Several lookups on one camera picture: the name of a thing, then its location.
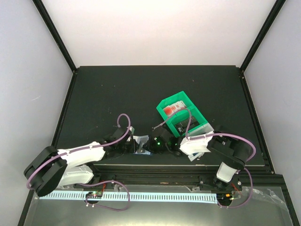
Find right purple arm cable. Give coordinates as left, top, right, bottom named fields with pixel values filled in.
left=152, top=108, right=256, bottom=163

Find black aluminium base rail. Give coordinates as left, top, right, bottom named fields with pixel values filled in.
left=71, top=164, right=285, bottom=191

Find white slotted cable duct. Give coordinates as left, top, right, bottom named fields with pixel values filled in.
left=40, top=190, right=218, bottom=204

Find circuit board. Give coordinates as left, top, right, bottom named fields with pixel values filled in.
left=217, top=193, right=241, bottom=202
left=86, top=191, right=103, bottom=199

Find right circuit board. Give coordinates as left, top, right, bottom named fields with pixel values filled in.
left=217, top=193, right=241, bottom=202

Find left black frame post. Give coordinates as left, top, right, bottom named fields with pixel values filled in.
left=32, top=0, right=77, bottom=73

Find green card bin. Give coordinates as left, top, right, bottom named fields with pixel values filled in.
left=156, top=91, right=209, bottom=137

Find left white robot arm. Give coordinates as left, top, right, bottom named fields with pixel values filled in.
left=24, top=127, right=141, bottom=197

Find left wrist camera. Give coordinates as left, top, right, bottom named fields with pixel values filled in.
left=129, top=126, right=135, bottom=135

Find red white credit cards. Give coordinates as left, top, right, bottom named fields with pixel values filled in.
left=163, top=101, right=186, bottom=117

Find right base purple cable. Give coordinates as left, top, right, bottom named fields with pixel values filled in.
left=217, top=168, right=253, bottom=210

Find blue card holder wallet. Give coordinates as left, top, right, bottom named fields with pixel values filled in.
left=133, top=135, right=152, bottom=155

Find left circuit board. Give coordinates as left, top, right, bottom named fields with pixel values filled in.
left=86, top=191, right=103, bottom=199

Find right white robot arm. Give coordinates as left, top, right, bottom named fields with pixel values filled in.
left=143, top=126, right=256, bottom=190

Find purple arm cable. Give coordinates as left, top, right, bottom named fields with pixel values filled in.
left=152, top=108, right=256, bottom=163
left=26, top=113, right=131, bottom=190

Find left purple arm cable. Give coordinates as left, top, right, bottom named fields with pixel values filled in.
left=26, top=113, right=131, bottom=190

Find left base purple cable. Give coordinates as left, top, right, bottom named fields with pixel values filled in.
left=84, top=179, right=131, bottom=211

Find black frame post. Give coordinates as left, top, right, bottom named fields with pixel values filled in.
left=240, top=0, right=286, bottom=73
left=32, top=0, right=77, bottom=73

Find right black frame post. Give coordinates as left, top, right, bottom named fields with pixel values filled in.
left=240, top=0, right=286, bottom=73

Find white card bin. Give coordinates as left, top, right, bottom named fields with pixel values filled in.
left=181, top=123, right=214, bottom=161

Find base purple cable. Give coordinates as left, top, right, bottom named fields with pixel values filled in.
left=217, top=168, right=253, bottom=210
left=84, top=179, right=131, bottom=211

